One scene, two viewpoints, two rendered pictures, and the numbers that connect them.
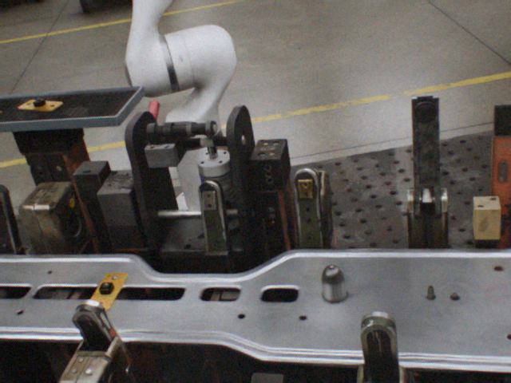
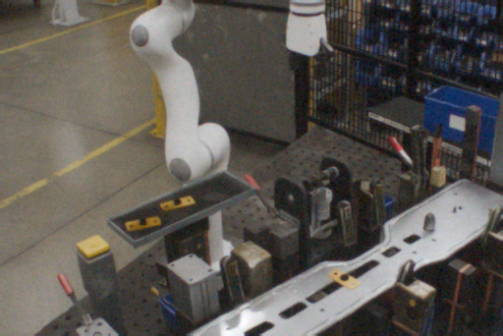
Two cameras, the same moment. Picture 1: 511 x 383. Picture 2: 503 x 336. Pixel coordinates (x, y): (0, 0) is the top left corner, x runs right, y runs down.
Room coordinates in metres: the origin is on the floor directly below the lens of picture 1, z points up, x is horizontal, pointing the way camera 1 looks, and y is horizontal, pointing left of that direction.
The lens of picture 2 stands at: (0.22, 1.43, 1.99)
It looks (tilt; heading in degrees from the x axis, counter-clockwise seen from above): 30 degrees down; 300
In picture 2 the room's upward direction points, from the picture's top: straight up
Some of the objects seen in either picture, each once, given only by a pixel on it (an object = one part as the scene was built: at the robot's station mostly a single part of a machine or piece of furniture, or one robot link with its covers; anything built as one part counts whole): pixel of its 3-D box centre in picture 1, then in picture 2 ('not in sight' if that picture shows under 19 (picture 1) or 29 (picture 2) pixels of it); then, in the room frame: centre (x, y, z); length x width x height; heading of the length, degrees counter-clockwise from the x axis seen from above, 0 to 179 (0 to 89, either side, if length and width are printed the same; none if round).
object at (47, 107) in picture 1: (39, 103); (177, 201); (1.19, 0.36, 1.17); 0.08 x 0.04 x 0.01; 58
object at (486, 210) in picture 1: (484, 302); (433, 219); (0.76, -0.32, 0.88); 0.04 x 0.04 x 0.36; 73
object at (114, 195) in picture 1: (148, 268); (281, 285); (0.99, 0.21, 0.89); 0.13 x 0.11 x 0.38; 163
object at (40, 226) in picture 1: (76, 282); (254, 312); (0.99, 0.35, 0.89); 0.13 x 0.11 x 0.38; 163
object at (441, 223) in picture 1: (429, 288); (408, 226); (0.82, -0.26, 0.88); 0.07 x 0.06 x 0.35; 163
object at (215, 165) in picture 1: (212, 241); (314, 249); (0.96, 0.08, 0.94); 0.18 x 0.13 x 0.49; 73
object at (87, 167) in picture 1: (119, 258); (259, 289); (1.03, 0.27, 0.90); 0.05 x 0.05 x 0.40; 73
